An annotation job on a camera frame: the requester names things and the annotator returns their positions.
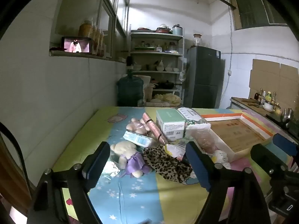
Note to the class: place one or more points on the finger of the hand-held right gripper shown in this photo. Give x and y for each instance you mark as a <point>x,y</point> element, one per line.
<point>264,154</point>
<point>285,143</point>

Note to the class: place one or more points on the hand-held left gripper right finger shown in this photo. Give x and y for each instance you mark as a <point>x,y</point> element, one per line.
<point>198,165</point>

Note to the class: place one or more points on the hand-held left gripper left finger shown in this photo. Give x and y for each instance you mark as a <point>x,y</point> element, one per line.
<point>98,165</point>

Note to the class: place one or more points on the pink soft item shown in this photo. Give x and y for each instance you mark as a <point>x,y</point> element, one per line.
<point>205,142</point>

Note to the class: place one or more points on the clear plastic snack bag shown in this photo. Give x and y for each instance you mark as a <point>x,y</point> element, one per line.
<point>172,149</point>

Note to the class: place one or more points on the cream teddy bear purple bow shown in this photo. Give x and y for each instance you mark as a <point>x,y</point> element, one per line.
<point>125,150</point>

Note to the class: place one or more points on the leopard print cloth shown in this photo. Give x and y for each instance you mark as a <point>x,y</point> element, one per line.
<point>165,165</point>

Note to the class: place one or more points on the shallow cardboard box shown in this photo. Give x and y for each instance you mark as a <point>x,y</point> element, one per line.
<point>236,133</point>

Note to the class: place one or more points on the small pale tissue pack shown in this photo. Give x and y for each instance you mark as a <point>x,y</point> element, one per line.
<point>137,140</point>

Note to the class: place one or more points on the pink plush toy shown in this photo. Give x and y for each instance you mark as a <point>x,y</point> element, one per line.
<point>136,127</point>

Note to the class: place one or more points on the pink tube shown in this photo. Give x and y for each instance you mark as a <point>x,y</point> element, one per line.
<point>151,123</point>

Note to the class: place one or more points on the crumpled clear plastic wrapper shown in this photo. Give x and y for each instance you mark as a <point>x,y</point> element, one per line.
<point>111,169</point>

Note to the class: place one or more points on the white bowl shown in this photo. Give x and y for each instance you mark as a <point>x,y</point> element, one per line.
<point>269,106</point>

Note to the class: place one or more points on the yellow green bottle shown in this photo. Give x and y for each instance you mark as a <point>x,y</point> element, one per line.
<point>268,96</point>

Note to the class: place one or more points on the large floral tissue pack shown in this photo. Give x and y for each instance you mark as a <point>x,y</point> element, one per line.
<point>189,114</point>

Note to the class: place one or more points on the green white carton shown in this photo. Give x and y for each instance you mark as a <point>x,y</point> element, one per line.
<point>170,121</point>

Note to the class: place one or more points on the dark sauce bottle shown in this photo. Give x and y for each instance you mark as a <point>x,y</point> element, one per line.
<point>258,96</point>

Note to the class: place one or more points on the kitchen counter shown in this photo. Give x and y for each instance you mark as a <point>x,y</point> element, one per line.
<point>240,101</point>

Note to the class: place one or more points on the blue water jug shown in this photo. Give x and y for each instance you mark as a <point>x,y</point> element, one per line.
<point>129,88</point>

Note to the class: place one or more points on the black wok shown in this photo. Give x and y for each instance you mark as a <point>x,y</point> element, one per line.
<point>167,85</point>

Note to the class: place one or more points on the dark grey refrigerator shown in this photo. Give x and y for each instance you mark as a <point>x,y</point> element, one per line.
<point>203,74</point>

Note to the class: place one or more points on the white sack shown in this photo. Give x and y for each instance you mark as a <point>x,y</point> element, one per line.
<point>146,84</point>

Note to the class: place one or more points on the phone with lit screen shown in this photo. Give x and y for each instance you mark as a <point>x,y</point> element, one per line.
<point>77,44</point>

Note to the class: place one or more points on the jar with brown lid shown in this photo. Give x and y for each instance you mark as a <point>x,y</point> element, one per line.
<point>197,40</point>

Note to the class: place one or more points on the white metal shelf rack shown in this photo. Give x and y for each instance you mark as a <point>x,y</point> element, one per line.
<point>156,35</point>

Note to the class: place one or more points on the pale blue enamel pot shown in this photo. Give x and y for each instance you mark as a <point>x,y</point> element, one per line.
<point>177,29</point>

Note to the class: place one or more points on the window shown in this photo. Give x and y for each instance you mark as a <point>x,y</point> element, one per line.
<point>250,9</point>

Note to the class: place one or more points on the red pot with lid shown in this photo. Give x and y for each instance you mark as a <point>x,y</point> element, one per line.
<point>163,29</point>

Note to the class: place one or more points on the cardboard sheet on wall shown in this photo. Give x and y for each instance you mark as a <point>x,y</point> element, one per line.
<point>268,79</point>

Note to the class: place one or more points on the wall socket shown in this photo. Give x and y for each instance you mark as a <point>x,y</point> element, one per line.
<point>229,72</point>

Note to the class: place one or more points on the sliding window frame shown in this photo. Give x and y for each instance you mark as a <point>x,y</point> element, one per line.
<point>109,14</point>

